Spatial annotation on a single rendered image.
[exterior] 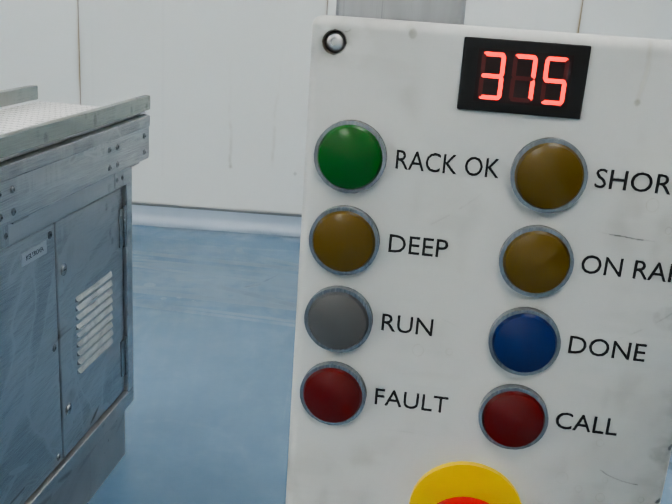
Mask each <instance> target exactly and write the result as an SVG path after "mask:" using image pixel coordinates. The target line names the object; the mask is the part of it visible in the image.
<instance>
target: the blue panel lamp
mask: <svg viewBox="0 0 672 504"><path fill-rule="evenodd" d="M492 347H493V351H494V354H495V356H496V357H497V359H498V360H499V361H500V362H501V363H502V364H503V365H504V366H506V367H507V368H509V369H511V370H514V371H517V372H526V373H527V372H533V371H536V370H539V369H541V368H543V367H544V366H545V365H546V364H548V363H549V362H550V361H551V359H552V358H553V356H554V354H555V352H556V349H557V336H556V333H555V331H554V329H553V328H552V326H551V325H550V324H549V323H548V322H547V321H546V320H544V319H543V318H541V317H539V316H537V315H533V314H526V313H522V314H516V315H513V316H510V317H508V318H507V319H505V320H504V321H502V322H501V323H500V324H499V325H498V327H497V328H496V330H495V332H494V334H493V338H492Z"/></svg>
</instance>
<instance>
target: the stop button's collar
mask: <svg viewBox="0 0 672 504"><path fill-rule="evenodd" d="M453 497H472V498H477V499H480V500H483V501H485V502H487V503H489V504H522V503H521V500H520V497H519V494H518V492H517V491H516V489H515V487H514V486H513V485H512V483H511V482H510V481H509V480H508V479H507V478H506V477H505V476H503V475H502V474H501V473H500V472H498V471H496V470H495V469H493V468H491V467H488V466H486V465H483V464H480V463H475V462H468V461H457V462H450V463H446V464H442V465H440V466H437V467H435V468H433V469H431V470H430V471H428V472H427V473H426V474H424V475H423V476H422V477H421V478H420V479H419V481H418V482H417V483H416V485H415V486H414V488H413V491H412V493H411V496H410V501H409V504H437V503H439V502H441V501H443V500H445V499H449V498H453Z"/></svg>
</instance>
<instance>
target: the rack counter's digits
mask: <svg viewBox="0 0 672 504"><path fill-rule="evenodd" d="M573 63H574V55H561V54H548V53H535V52H522V51H509V50H495V49H482V48H479V55H478V63H477V72H476V81H475V89H474V98H473V100H474V101H486V102H498V103H510V104H521V105H533V106H545V107H557V108H567V103H568V96H569V89H570V83H571V76H572V69H573Z"/></svg>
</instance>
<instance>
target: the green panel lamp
mask: <svg viewBox="0 0 672 504"><path fill-rule="evenodd" d="M317 158H318V165H319V168H320V170H321V172H322V174H323V175H324V177H325V178H326V179H327V180H328V181H329V182H330V183H332V184H333V185H335V186H337V187H339V188H342V189H347V190H355V189H360V188H362V187H365V186H367V185H368V184H370V183H371V182H372V181H373V180H374V179H375V178H376V177H377V175H378V174H379V172H380V169H381V166H382V161H383V158H382V150H381V147H380V144H379V142H378V140H377V139H376V137H375V136H374V135H373V134H372V133H371V132H370V131H368V130H366V129H365V128H363V127H360V126H357V125H342V126H338V127H336V128H334V129H332V130H331V131H329V132H328V133H327V134H326V135H325V136H324V137H323V139H322V141H321V142H320V145H319V148H318V154H317Z"/></svg>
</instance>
